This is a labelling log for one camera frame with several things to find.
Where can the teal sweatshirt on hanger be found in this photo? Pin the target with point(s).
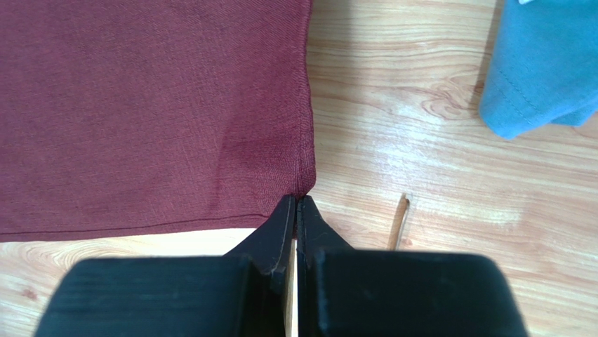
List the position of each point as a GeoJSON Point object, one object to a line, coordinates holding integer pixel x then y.
{"type": "Point", "coordinates": [543, 68]}

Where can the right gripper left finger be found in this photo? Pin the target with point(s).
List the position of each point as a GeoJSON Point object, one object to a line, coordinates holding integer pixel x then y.
{"type": "Point", "coordinates": [241, 293]}

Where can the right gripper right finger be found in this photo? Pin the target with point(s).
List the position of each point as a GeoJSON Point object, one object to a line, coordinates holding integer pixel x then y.
{"type": "Point", "coordinates": [343, 291]}

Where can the dark red cloth napkin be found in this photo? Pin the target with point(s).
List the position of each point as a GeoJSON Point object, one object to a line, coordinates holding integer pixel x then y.
{"type": "Point", "coordinates": [124, 118]}

